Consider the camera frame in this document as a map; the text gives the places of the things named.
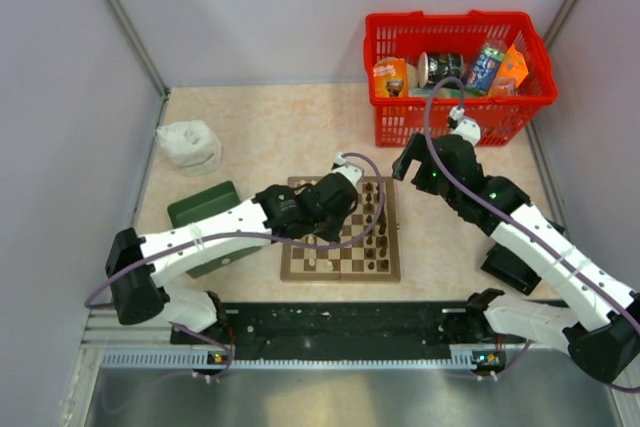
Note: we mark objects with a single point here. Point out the orange snack package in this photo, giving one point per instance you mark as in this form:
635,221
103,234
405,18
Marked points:
512,72

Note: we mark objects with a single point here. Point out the black cup noodle container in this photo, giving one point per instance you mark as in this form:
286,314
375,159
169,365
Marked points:
433,67

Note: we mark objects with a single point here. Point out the orange razor package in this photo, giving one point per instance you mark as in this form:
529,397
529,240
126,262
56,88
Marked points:
390,78

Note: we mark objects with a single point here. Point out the wooden chess board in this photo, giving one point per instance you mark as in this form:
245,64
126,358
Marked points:
373,259

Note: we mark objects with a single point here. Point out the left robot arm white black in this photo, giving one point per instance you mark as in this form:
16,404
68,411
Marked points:
142,269

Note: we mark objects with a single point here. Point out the black plastic tray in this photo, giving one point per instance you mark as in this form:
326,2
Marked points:
507,267

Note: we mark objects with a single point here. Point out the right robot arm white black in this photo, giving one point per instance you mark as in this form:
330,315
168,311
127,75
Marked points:
598,327

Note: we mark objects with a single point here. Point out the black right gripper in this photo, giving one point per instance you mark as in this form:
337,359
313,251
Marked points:
411,153

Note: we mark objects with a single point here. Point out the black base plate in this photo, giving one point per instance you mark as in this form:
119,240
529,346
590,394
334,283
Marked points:
349,331

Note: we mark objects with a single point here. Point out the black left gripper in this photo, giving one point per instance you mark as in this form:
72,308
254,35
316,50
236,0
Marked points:
332,235

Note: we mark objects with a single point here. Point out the blue snack bag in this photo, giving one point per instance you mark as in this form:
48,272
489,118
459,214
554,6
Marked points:
482,71

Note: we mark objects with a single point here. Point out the green plastic tray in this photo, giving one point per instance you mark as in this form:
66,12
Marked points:
208,203

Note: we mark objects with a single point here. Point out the red plastic basket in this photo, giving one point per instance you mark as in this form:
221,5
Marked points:
407,35

